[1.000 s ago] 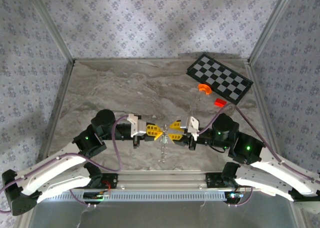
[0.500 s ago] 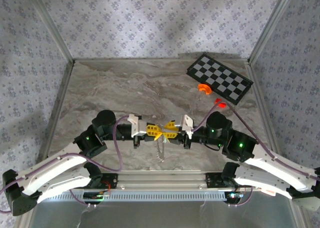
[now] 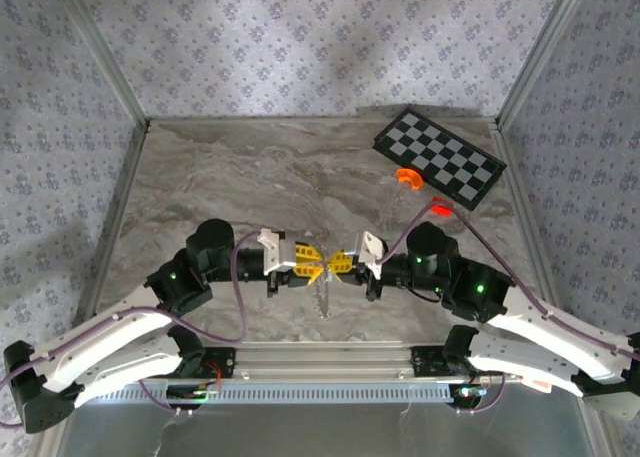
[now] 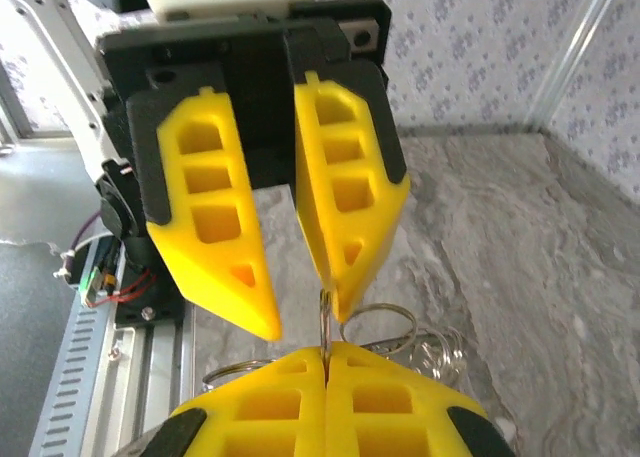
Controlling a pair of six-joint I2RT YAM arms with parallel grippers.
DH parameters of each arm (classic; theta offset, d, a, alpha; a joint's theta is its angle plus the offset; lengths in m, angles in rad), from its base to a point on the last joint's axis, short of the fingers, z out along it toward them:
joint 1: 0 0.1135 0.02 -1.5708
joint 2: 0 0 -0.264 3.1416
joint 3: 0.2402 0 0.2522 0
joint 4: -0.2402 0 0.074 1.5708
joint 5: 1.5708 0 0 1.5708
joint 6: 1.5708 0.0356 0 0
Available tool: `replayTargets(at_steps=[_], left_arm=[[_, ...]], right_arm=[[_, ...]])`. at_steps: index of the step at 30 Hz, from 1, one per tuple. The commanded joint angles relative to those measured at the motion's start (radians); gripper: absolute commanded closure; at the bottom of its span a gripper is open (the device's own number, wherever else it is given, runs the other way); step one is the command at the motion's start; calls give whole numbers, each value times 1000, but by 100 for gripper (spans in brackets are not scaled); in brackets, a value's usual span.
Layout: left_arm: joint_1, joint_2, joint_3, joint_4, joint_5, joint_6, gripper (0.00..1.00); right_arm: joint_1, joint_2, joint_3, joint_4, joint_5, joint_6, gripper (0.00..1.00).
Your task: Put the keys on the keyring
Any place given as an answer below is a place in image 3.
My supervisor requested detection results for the aluminium base extrusion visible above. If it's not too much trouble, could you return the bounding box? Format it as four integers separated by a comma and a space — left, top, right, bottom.
232, 341, 416, 382

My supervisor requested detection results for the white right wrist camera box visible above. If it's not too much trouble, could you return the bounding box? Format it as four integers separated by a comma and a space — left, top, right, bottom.
353, 230, 388, 281

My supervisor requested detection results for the aluminium frame post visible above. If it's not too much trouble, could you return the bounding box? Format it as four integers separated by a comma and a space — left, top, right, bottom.
49, 0, 153, 131
496, 0, 595, 131

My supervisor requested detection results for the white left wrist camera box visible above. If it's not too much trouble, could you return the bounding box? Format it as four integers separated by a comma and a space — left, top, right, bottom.
256, 227, 300, 274

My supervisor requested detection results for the grey slotted cable duct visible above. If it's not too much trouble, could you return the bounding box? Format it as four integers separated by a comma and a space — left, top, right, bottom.
114, 380, 457, 405

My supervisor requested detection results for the small electronics board with LED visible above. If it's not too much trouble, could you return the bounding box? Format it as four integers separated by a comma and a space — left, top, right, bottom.
452, 384, 489, 403
167, 384, 221, 403

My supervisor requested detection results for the black and grey chessboard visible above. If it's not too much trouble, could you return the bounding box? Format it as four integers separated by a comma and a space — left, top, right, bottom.
372, 105, 508, 212

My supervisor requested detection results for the aluminium frame rail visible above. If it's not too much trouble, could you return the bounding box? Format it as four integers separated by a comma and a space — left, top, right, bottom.
491, 121, 560, 314
69, 121, 151, 338

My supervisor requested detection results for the orange curved plastic block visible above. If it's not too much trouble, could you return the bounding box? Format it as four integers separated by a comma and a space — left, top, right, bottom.
394, 167, 425, 192

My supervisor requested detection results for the silver keyring chain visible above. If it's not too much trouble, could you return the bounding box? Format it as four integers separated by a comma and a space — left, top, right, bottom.
312, 270, 334, 321

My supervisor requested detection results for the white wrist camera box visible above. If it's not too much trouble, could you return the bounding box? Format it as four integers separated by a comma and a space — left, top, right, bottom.
353, 230, 388, 281
256, 227, 300, 274

